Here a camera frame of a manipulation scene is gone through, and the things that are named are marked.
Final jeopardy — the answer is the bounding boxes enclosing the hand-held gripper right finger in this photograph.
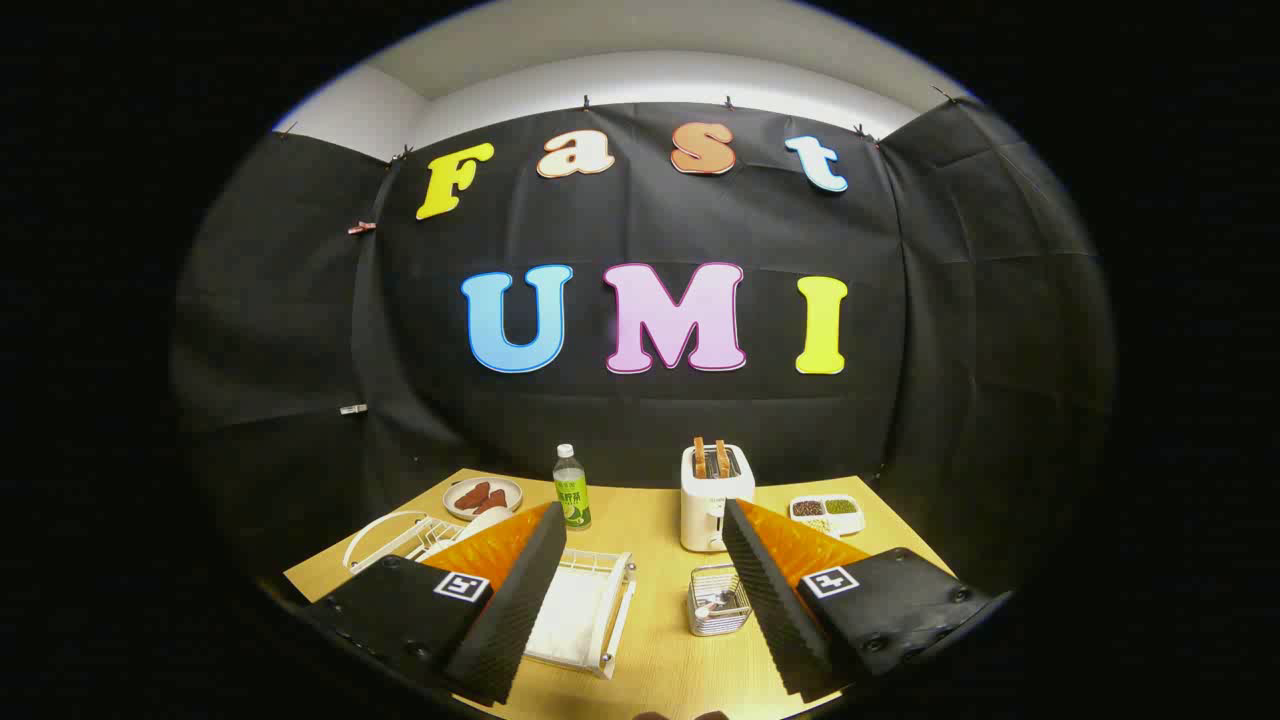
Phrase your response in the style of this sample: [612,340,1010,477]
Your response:
[722,498,1003,703]

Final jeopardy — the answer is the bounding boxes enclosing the black backdrop cloth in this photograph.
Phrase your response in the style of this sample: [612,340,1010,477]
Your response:
[170,98,1116,601]

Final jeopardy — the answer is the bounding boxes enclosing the white divided bean dish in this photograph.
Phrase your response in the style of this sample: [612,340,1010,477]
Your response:
[788,494,866,537]

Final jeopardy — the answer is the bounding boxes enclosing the white toaster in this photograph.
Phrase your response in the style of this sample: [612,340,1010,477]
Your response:
[680,445,757,553]

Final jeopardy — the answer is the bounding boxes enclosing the white wire dish rack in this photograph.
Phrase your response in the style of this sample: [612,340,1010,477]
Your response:
[343,510,637,681]

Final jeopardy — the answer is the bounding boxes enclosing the metal wire basket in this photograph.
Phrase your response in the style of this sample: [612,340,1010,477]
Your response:
[687,564,753,638]

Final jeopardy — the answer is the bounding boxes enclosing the green tea bottle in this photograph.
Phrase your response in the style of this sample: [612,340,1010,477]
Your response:
[553,444,592,531]

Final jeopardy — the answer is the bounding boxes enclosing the small grey saucer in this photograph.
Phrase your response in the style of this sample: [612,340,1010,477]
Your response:
[443,476,524,521]

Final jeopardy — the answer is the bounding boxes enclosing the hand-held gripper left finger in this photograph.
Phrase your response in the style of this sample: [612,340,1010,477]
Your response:
[300,500,569,707]

